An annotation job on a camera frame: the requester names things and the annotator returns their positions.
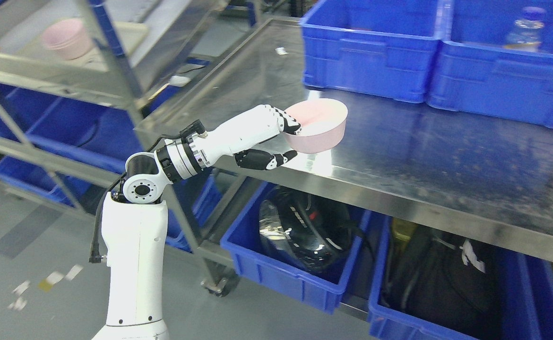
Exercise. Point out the blue bin with backpack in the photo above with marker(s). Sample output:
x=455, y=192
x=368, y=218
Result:
x=530, y=296

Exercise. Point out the pink bowl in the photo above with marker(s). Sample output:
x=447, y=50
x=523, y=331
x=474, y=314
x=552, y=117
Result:
x=323, y=124

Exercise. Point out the blue crate on table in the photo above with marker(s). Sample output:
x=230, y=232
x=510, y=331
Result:
x=375, y=47
x=475, y=73

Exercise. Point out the blue bin with helmet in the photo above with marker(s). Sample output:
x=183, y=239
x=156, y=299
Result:
x=324, y=292

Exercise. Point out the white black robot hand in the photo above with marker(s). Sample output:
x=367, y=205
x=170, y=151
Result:
x=240, y=134

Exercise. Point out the blue bin shelf left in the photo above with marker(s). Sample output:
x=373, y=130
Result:
x=97, y=135

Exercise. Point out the black backpack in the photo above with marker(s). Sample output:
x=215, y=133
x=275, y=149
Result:
x=450, y=280

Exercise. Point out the blue crate on table middle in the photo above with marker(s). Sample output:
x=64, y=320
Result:
x=475, y=73

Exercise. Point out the steel table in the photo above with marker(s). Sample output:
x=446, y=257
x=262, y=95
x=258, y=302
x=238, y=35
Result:
x=488, y=179

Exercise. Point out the blue crate on table left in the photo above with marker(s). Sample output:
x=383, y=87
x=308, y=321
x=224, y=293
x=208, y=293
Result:
x=375, y=47

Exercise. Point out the steel shelf rack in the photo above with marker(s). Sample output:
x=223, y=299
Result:
x=28, y=87

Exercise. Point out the clear plastic bottle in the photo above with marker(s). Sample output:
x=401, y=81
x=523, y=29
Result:
x=526, y=34

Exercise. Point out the black helmet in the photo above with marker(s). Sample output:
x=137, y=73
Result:
x=309, y=232

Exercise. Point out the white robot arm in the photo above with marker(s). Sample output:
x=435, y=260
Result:
x=130, y=232

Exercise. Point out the cream bear tray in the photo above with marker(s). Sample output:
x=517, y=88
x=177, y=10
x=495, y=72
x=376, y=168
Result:
x=126, y=38

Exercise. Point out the stacked pink bowls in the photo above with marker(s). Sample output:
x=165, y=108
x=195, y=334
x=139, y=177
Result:
x=67, y=38

